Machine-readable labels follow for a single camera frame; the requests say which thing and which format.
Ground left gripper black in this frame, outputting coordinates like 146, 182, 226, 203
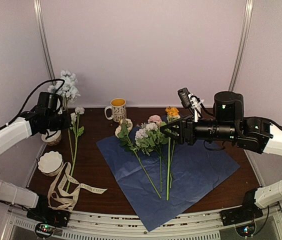
47, 110, 72, 132

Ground orange fake flower stem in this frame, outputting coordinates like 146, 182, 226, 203
165, 106, 180, 201

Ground pink fake flower stem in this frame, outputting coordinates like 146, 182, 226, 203
146, 115, 176, 187

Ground white hydrangea fake flower bunch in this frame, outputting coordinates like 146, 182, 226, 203
135, 121, 168, 192

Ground white small fake flower stem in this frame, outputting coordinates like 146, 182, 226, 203
65, 106, 86, 193

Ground blue tissue paper sheet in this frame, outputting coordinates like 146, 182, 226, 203
95, 124, 241, 233

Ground floral mug yellow inside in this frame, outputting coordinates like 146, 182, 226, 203
104, 98, 127, 123

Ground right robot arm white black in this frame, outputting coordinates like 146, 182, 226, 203
160, 88, 282, 156

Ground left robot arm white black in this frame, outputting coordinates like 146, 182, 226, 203
0, 90, 71, 222

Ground round white bowl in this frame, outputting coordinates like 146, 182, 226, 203
41, 131, 62, 146

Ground scalloped white bowl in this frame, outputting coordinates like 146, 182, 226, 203
38, 151, 64, 177

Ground cream printed ribbon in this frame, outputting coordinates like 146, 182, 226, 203
47, 162, 108, 212

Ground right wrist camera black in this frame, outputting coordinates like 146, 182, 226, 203
177, 87, 203, 123

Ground right vertical aluminium rail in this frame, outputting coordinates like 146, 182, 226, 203
223, 0, 254, 92

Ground vertical aluminium rail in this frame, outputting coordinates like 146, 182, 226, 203
33, 0, 58, 80
223, 0, 254, 92

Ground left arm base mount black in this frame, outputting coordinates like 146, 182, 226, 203
24, 195, 70, 240

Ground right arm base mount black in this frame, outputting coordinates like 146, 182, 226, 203
220, 188, 263, 227

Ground left vertical aluminium rail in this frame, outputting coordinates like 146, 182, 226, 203
33, 0, 58, 80

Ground front aluminium frame rail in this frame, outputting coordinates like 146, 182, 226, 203
5, 199, 282, 240

